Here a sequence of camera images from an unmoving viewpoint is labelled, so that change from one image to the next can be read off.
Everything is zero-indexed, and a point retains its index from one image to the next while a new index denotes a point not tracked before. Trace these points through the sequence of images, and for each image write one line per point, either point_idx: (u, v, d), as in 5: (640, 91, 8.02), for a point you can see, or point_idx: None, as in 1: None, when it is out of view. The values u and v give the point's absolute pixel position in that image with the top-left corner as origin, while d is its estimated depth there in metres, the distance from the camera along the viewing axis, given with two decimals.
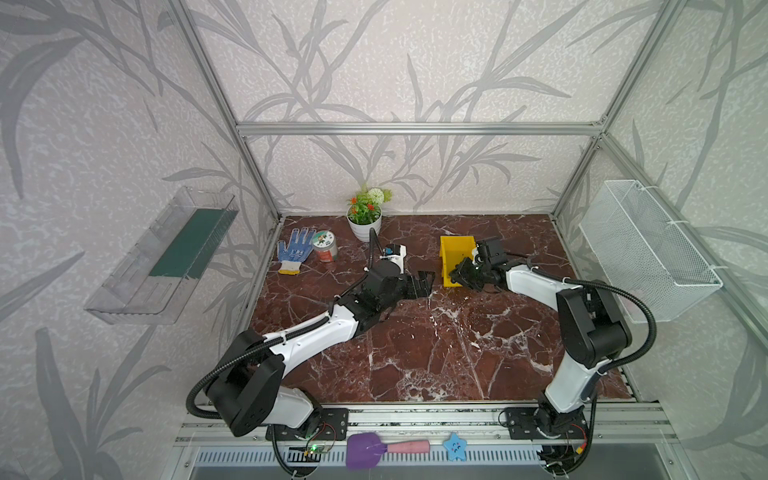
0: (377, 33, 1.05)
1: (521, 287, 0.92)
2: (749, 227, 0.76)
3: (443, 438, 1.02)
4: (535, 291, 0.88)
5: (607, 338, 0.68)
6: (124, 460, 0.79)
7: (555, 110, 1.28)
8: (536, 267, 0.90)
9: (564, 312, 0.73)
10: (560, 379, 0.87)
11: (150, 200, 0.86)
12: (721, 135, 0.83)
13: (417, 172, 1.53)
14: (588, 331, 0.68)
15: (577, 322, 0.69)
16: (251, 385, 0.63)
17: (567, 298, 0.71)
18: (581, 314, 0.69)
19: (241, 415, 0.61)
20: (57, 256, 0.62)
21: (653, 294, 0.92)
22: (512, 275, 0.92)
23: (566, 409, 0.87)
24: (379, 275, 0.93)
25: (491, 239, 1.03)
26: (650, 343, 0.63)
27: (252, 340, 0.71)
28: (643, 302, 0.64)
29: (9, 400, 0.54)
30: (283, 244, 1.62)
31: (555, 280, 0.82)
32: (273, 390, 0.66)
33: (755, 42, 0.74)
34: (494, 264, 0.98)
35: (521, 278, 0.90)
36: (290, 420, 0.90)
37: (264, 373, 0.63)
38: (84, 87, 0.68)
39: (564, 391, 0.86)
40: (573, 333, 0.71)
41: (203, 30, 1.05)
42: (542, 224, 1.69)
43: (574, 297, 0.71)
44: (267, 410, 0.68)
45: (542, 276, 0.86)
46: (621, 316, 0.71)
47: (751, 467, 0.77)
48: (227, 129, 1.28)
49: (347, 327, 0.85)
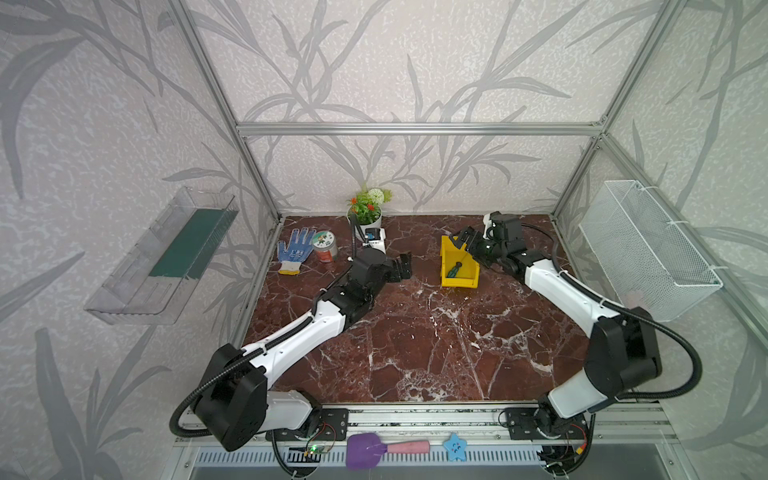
0: (377, 33, 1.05)
1: (546, 290, 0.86)
2: (749, 227, 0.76)
3: (443, 438, 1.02)
4: (559, 301, 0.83)
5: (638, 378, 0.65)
6: (124, 460, 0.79)
7: (555, 111, 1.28)
8: (564, 271, 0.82)
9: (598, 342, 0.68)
10: (568, 391, 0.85)
11: (150, 200, 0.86)
12: (721, 135, 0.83)
13: (418, 172, 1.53)
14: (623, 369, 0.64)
15: (615, 361, 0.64)
16: (235, 400, 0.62)
17: (604, 330, 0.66)
18: (619, 350, 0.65)
19: (231, 430, 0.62)
20: (58, 256, 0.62)
21: (653, 293, 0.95)
22: (534, 279, 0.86)
23: (567, 416, 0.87)
24: (364, 264, 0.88)
25: (510, 217, 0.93)
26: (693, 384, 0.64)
27: (231, 356, 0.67)
28: (692, 347, 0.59)
29: (9, 400, 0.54)
30: (283, 244, 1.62)
31: (586, 297, 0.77)
32: (260, 402, 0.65)
33: (755, 42, 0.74)
34: (510, 251, 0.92)
35: (546, 282, 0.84)
36: (290, 423, 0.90)
37: (245, 388, 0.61)
38: (84, 88, 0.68)
39: (573, 405, 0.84)
40: (604, 366, 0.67)
41: (203, 30, 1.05)
42: (542, 224, 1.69)
43: (613, 330, 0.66)
44: (259, 420, 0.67)
45: (573, 288, 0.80)
46: (657, 350, 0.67)
47: (751, 467, 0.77)
48: (228, 129, 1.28)
49: (334, 323, 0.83)
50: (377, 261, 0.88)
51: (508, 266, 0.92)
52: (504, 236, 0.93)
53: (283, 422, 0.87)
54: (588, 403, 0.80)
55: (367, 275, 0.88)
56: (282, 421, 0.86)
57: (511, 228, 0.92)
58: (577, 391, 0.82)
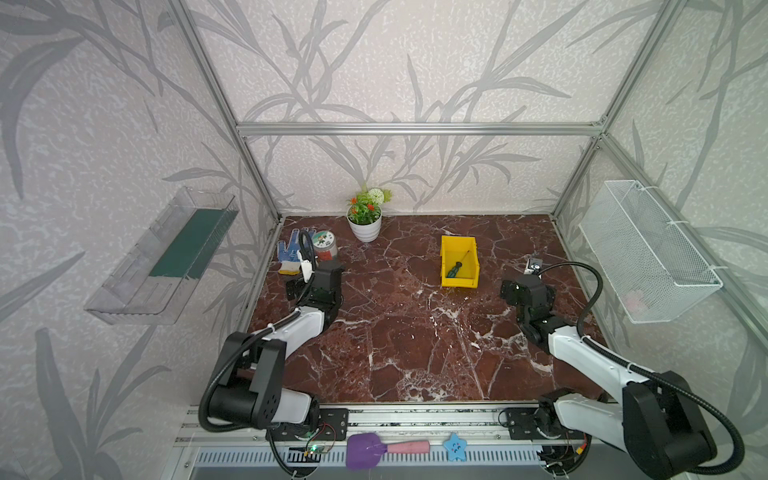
0: (377, 33, 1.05)
1: (568, 356, 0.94)
2: (749, 227, 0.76)
3: (443, 438, 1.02)
4: (585, 367, 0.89)
5: (685, 455, 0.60)
6: (124, 460, 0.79)
7: (555, 111, 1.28)
8: (587, 338, 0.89)
9: (629, 409, 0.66)
10: (582, 419, 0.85)
11: (150, 200, 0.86)
12: (721, 135, 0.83)
13: (417, 172, 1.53)
14: (665, 442, 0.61)
15: (654, 433, 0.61)
16: (260, 370, 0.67)
17: (637, 396, 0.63)
18: (656, 421, 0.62)
19: (259, 405, 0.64)
20: (58, 256, 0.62)
21: (653, 294, 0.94)
22: (557, 348, 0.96)
23: (568, 425, 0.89)
24: (326, 272, 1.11)
25: (536, 285, 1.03)
26: (732, 466, 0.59)
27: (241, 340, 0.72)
28: (735, 429, 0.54)
29: (9, 400, 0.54)
30: (283, 244, 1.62)
31: (613, 363, 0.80)
32: (280, 374, 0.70)
33: (755, 42, 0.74)
34: (532, 321, 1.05)
35: (570, 349, 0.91)
36: (296, 413, 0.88)
37: (269, 354, 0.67)
38: (84, 88, 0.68)
39: (584, 431, 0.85)
40: (643, 440, 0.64)
41: (203, 30, 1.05)
42: (542, 224, 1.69)
43: (646, 397, 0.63)
44: (278, 398, 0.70)
45: (596, 354, 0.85)
46: (704, 424, 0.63)
47: (751, 467, 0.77)
48: (227, 129, 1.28)
49: (315, 316, 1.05)
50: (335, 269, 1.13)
51: (532, 335, 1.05)
52: (529, 303, 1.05)
53: (287, 418, 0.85)
54: (602, 435, 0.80)
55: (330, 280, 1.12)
56: (290, 411, 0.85)
57: (535, 297, 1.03)
58: (596, 424, 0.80)
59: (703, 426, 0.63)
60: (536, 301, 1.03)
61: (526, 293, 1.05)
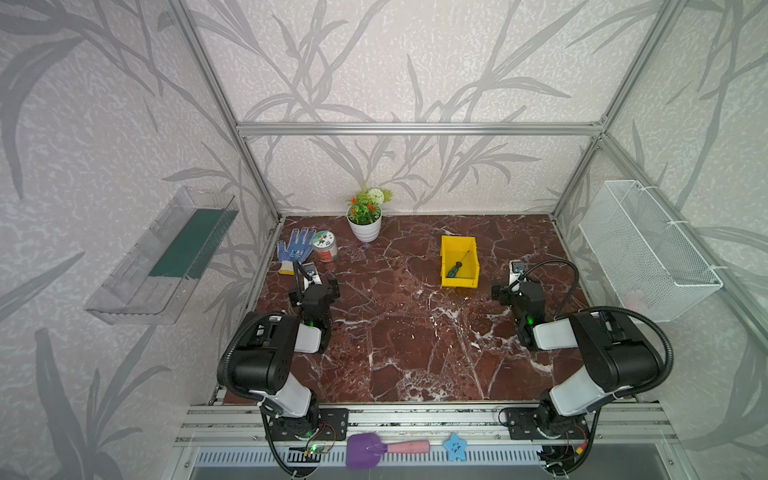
0: (377, 33, 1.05)
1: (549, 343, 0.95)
2: (749, 227, 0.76)
3: (443, 438, 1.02)
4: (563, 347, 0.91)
5: (626, 353, 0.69)
6: (124, 460, 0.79)
7: (555, 111, 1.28)
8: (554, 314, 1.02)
9: (577, 334, 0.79)
10: (569, 385, 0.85)
11: (150, 200, 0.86)
12: (721, 135, 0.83)
13: (417, 172, 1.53)
14: (605, 346, 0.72)
15: (593, 338, 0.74)
16: (279, 334, 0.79)
17: (578, 315, 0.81)
18: (595, 331, 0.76)
19: (274, 365, 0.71)
20: (58, 256, 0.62)
21: (653, 294, 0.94)
22: (539, 332, 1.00)
23: (566, 413, 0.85)
24: (314, 300, 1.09)
25: (538, 298, 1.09)
26: (669, 354, 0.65)
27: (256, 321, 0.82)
28: (663, 334, 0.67)
29: (9, 400, 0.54)
30: (283, 244, 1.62)
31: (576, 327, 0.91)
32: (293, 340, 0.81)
33: (755, 42, 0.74)
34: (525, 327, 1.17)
35: (549, 331, 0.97)
36: (297, 406, 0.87)
37: (287, 321, 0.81)
38: (84, 88, 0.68)
39: (576, 400, 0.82)
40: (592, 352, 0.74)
41: (203, 30, 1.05)
42: (542, 224, 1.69)
43: (585, 314, 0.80)
44: (288, 364, 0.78)
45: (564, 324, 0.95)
46: (644, 340, 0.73)
47: (752, 467, 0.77)
48: (227, 129, 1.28)
49: (316, 333, 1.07)
50: (323, 294, 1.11)
51: (524, 339, 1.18)
52: (528, 310, 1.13)
53: (288, 409, 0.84)
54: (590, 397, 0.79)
55: (320, 307, 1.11)
56: (290, 404, 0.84)
57: (533, 307, 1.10)
58: (579, 384, 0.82)
59: (645, 342, 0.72)
60: (532, 309, 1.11)
61: (527, 302, 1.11)
